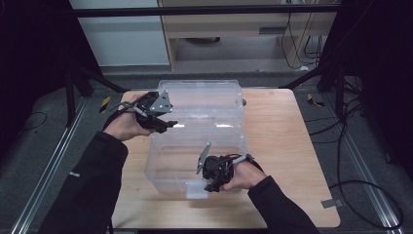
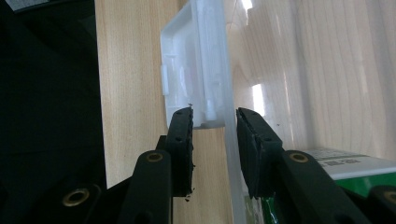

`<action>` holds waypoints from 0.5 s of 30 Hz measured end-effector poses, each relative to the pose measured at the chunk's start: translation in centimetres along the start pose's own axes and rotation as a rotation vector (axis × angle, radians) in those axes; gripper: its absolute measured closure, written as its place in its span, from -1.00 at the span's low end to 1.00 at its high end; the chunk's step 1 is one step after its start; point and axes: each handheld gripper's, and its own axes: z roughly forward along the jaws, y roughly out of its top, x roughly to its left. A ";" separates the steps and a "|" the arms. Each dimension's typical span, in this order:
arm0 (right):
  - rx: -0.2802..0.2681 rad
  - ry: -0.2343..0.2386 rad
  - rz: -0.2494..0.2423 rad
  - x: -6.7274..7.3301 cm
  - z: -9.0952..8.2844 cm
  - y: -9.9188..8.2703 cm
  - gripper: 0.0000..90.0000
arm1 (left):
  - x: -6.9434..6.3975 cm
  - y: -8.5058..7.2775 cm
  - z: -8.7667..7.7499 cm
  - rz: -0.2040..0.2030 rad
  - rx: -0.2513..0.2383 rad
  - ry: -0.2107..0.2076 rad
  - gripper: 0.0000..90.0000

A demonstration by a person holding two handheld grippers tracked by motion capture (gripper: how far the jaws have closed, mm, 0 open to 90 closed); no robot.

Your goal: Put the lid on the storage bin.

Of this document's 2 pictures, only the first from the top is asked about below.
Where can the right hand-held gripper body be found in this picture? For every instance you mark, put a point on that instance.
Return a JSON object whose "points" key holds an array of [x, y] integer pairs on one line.
{"points": [[217, 169]]}

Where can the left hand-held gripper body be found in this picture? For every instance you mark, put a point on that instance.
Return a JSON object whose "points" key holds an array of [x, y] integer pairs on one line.
{"points": [[147, 109]]}

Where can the clear plastic storage box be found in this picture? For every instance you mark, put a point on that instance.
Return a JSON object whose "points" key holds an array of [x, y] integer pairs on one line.
{"points": [[197, 191]]}

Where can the person's left hand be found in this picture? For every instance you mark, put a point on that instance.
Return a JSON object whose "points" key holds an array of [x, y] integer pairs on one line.
{"points": [[125, 125]]}

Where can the person's right hand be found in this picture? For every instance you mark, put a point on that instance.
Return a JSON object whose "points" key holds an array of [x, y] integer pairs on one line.
{"points": [[246, 177]]}

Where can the white cabinet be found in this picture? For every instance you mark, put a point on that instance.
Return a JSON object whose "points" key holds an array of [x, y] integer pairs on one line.
{"points": [[123, 42]]}

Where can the black tripod stand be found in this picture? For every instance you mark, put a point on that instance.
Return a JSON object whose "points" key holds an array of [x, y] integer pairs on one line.
{"points": [[69, 97]]}

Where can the black horizontal bar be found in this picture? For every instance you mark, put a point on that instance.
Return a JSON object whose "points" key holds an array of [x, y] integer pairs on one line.
{"points": [[195, 10]]}

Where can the light wooden desk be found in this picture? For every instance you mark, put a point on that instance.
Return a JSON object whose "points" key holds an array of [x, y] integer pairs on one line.
{"points": [[227, 27]]}

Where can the yellow black floor tape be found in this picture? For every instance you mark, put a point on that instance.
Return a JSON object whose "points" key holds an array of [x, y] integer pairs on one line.
{"points": [[314, 101]]}

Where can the grey tape piece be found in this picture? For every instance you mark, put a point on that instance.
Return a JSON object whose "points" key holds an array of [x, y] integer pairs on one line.
{"points": [[331, 203]]}

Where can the black stand leg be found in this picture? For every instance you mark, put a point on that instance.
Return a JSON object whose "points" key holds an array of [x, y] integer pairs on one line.
{"points": [[340, 94]]}

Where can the metal floor rail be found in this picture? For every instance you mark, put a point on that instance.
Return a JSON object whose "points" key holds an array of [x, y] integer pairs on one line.
{"points": [[47, 172], [357, 156]]}

